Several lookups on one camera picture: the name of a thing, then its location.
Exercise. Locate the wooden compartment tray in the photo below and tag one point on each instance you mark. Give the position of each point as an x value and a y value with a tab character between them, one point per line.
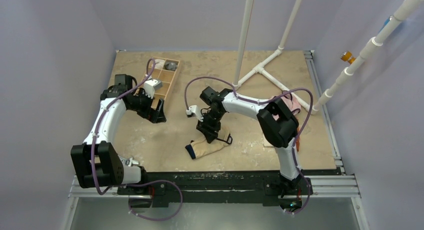
168	79

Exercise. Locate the orange valve fitting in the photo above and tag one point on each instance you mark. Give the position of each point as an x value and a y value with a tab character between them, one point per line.
348	57

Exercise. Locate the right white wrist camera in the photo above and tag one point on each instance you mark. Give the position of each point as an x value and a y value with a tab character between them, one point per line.
195	111

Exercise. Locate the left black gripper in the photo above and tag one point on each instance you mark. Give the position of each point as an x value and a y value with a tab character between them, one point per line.
155	116

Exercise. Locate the orange white underwear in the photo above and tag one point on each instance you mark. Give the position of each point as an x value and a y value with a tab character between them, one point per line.
267	143

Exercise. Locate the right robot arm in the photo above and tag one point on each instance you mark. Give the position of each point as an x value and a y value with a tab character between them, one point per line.
277	122

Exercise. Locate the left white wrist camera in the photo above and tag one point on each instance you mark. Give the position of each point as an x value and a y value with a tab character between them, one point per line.
150	86

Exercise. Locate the rolled white underwear in tray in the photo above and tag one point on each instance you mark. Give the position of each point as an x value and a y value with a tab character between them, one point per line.
159	63

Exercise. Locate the blue clip on pipe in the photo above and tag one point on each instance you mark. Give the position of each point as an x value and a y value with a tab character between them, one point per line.
386	22

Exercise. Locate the white PVC pipe on wall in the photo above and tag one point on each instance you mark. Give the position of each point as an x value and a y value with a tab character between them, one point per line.
401	14

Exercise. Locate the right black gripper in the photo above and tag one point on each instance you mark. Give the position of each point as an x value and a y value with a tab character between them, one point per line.
211	126

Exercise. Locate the red handled clamp tool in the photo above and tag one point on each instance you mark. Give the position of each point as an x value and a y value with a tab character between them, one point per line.
129	161

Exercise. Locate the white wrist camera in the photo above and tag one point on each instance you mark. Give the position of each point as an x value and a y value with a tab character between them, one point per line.
150	86
195	111

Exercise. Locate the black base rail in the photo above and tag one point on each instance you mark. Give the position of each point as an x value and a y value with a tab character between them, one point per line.
266	187

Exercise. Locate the pink underwear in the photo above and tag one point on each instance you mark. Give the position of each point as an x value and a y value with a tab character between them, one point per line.
292	103

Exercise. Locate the rolled grey underwear in tray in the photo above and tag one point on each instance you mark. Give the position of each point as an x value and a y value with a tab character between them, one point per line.
170	66

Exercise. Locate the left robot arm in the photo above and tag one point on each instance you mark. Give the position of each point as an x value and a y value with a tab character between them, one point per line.
95	161

